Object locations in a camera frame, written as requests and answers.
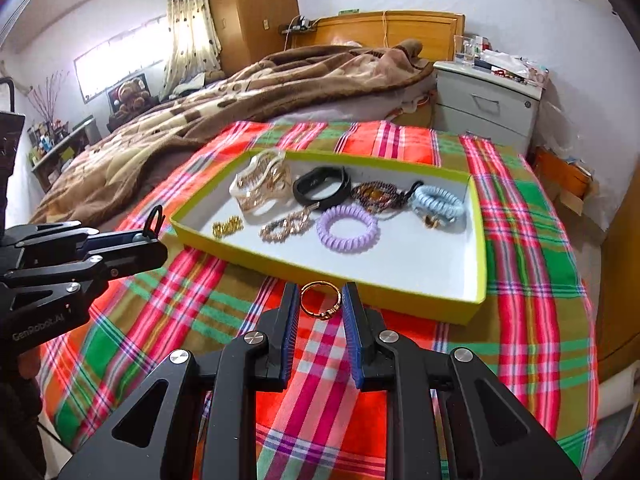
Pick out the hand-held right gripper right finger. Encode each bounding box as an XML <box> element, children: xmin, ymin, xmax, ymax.
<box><xmin>341</xmin><ymin>281</ymin><xmax>583</xmax><ymax>480</ymax></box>

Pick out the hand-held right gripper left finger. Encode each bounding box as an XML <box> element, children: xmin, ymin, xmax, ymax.
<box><xmin>57</xmin><ymin>282</ymin><xmax>301</xmax><ymax>480</ymax></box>

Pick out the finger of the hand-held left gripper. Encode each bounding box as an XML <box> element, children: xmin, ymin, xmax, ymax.
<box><xmin>0</xmin><ymin>240</ymin><xmax>169</xmax><ymax>311</ymax></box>
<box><xmin>0</xmin><ymin>205</ymin><xmax>166</xmax><ymax>266</ymax></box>

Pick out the gold ring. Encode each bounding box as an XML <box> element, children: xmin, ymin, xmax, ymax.
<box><xmin>300</xmin><ymin>281</ymin><xmax>345</xmax><ymax>321</ymax></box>

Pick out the purple spiral hair tie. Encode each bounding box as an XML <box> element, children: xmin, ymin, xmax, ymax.
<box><xmin>316</xmin><ymin>203</ymin><xmax>380</xmax><ymax>251</ymax></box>

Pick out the yellow-green cardboard box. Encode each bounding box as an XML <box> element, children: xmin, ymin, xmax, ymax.
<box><xmin>170</xmin><ymin>149</ymin><xmax>488</xmax><ymax>327</ymax></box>

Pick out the brown beaded bracelet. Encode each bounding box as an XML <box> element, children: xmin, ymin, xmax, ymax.
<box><xmin>350</xmin><ymin>180</ymin><xmax>403</xmax><ymax>212</ymax></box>

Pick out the black wristband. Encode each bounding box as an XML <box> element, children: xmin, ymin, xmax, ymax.
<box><xmin>292</xmin><ymin>165</ymin><xmax>352</xmax><ymax>207</ymax></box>

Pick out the dark hair elastic with charm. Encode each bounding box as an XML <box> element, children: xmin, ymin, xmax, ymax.
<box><xmin>400</xmin><ymin>181</ymin><xmax>426</xmax><ymax>211</ymax></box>

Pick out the blue spiral hair tie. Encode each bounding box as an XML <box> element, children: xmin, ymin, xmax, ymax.
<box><xmin>409</xmin><ymin>184</ymin><xmax>466</xmax><ymax>225</ymax></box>

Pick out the cluttered side table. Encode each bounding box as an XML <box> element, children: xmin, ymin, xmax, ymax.
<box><xmin>27</xmin><ymin>115</ymin><xmax>98</xmax><ymax>191</ymax></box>

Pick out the dried branch bouquet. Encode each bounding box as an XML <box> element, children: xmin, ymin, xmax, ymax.
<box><xmin>25</xmin><ymin>70</ymin><xmax>68</xmax><ymax>131</ymax></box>

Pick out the brown teddy bear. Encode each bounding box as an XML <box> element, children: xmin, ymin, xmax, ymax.
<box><xmin>112</xmin><ymin>77</ymin><xmax>151</xmax><ymax>113</ymax></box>

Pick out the brown fleece blanket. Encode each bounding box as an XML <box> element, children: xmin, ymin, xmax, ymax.
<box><xmin>27</xmin><ymin>40</ymin><xmax>438</xmax><ymax>226</ymax></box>

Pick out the window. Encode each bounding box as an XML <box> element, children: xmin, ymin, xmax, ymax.
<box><xmin>74</xmin><ymin>14</ymin><xmax>168</xmax><ymax>103</ymax></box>

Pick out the red green plaid blanket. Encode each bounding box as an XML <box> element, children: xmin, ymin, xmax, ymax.
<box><xmin>37</xmin><ymin>120</ymin><xmax>598</xmax><ymax>480</ymax></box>

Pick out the dotted cream curtain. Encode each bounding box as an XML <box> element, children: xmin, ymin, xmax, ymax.
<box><xmin>161</xmin><ymin>0</ymin><xmax>222</xmax><ymax>96</ymax></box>

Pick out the orange cardboard box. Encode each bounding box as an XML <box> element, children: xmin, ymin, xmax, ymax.
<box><xmin>532</xmin><ymin>147</ymin><xmax>598</xmax><ymax>216</ymax></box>

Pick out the grey nightstand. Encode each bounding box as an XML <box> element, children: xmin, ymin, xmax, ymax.
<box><xmin>432</xmin><ymin>59</ymin><xmax>543</xmax><ymax>153</ymax></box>

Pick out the wooden wardrobe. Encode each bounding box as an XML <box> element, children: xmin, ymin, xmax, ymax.
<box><xmin>202</xmin><ymin>0</ymin><xmax>301</xmax><ymax>76</ymax></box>

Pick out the power strip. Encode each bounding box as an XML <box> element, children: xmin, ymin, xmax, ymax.
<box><xmin>277</xmin><ymin>15</ymin><xmax>318</xmax><ymax>33</ymax></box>

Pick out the clear drinking glass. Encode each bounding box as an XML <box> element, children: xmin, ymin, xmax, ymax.
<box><xmin>454</xmin><ymin>34</ymin><xmax>478</xmax><ymax>66</ymax></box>

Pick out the pile of plastic packets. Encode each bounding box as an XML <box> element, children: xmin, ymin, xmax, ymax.
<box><xmin>480</xmin><ymin>47</ymin><xmax>551</xmax><ymax>86</ymax></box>

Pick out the wooden headboard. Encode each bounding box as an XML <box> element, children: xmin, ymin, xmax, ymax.
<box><xmin>287</xmin><ymin>10</ymin><xmax>466</xmax><ymax>61</ymax></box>

